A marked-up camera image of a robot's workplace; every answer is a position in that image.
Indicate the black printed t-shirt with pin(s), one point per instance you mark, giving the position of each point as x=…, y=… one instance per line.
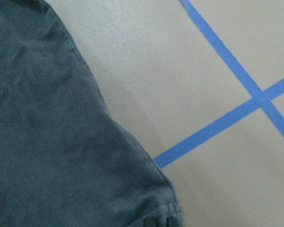
x=64, y=162

